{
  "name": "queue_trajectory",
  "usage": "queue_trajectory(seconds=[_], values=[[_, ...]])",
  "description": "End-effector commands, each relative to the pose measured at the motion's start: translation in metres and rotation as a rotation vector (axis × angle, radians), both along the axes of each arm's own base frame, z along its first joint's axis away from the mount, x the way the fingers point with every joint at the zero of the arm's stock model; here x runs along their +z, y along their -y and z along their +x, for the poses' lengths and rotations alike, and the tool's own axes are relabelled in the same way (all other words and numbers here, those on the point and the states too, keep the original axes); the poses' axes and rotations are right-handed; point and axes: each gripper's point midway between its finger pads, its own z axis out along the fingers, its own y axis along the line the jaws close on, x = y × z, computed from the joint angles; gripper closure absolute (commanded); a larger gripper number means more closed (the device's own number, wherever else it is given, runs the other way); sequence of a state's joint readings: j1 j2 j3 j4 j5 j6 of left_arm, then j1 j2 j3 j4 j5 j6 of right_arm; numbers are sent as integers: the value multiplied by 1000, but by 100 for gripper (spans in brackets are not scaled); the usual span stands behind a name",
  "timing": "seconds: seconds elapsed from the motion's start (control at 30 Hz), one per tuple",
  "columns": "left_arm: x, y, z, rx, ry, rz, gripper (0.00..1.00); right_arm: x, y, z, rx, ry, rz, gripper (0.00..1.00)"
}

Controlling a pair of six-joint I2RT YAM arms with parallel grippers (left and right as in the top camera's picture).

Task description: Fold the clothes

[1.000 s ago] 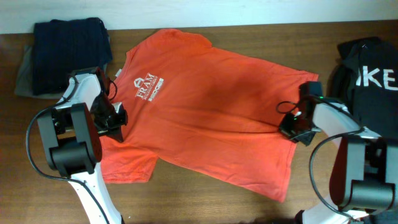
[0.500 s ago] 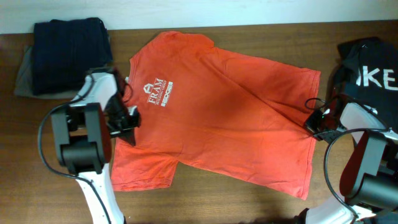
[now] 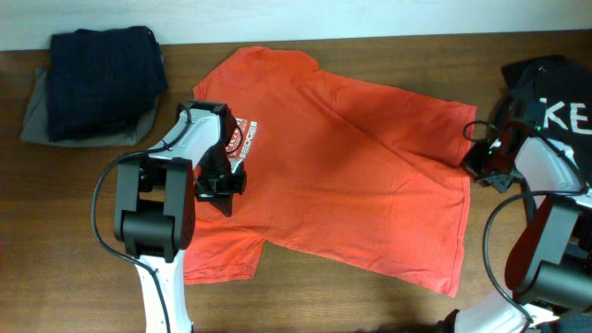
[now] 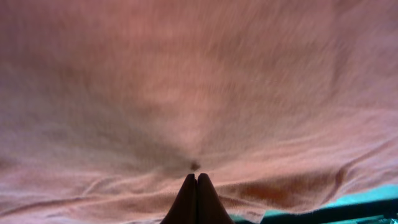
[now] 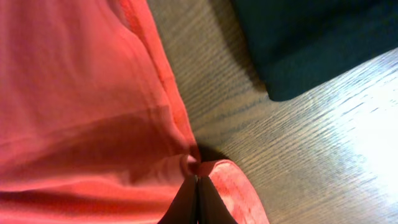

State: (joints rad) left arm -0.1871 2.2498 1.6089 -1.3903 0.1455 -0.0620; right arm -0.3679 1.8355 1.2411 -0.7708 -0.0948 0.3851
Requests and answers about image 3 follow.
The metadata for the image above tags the red printed t-shirt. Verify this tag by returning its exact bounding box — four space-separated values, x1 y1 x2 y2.
184 47 476 297

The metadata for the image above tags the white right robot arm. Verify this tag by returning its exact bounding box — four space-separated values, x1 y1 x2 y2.
436 122 591 332

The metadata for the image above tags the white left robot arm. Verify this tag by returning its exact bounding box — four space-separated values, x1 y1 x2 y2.
114 101 247 332

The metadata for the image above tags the black printed t-shirt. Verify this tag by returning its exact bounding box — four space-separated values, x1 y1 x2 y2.
494 55 591 154

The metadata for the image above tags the folded navy blue garment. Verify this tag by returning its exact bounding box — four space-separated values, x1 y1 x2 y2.
46 26 167 142

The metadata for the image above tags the folded grey garment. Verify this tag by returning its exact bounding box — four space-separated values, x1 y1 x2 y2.
20 69 158 148

